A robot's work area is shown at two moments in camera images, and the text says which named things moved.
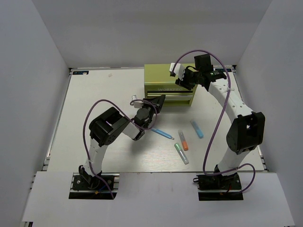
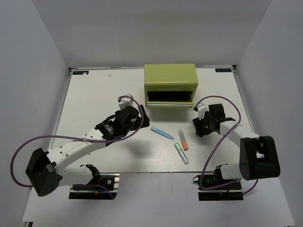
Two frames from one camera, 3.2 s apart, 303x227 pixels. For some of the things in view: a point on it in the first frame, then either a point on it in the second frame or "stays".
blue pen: x=162 y=133 stays
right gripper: x=184 y=84 → x=200 y=131
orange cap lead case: x=184 y=142 stays
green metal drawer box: x=158 y=81 stays
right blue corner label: x=222 y=70 stays
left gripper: x=158 y=100 → x=145 y=123
